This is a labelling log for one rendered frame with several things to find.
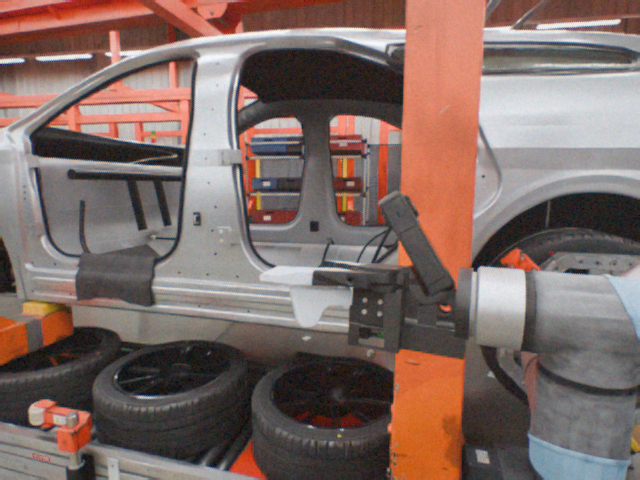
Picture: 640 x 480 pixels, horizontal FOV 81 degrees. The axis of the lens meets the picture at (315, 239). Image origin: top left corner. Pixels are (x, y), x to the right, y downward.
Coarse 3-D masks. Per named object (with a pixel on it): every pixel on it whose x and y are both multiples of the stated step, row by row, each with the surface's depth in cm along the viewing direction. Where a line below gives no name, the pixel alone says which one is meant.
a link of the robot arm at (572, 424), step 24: (528, 384) 40; (552, 384) 33; (576, 384) 31; (552, 408) 33; (576, 408) 32; (600, 408) 31; (624, 408) 31; (528, 432) 37; (552, 432) 33; (576, 432) 32; (600, 432) 31; (624, 432) 31; (552, 456) 33; (576, 456) 32; (600, 456) 31; (624, 456) 32
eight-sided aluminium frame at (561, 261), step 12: (564, 252) 121; (552, 264) 118; (564, 264) 116; (576, 264) 116; (588, 264) 115; (600, 264) 114; (612, 264) 117; (624, 264) 112; (504, 348) 125; (504, 360) 125; (516, 372) 125; (636, 396) 120; (636, 408) 117; (636, 420) 117
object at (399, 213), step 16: (384, 208) 38; (400, 208) 38; (400, 224) 38; (416, 224) 37; (400, 240) 38; (416, 240) 37; (416, 256) 37; (432, 256) 37; (432, 272) 37; (448, 272) 38; (432, 288) 37; (448, 288) 37
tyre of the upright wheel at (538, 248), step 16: (528, 240) 137; (544, 240) 127; (560, 240) 124; (576, 240) 122; (592, 240) 121; (608, 240) 120; (624, 240) 119; (496, 256) 146; (528, 256) 127; (544, 256) 125; (496, 352) 134; (496, 368) 134; (512, 384) 134; (528, 400) 133
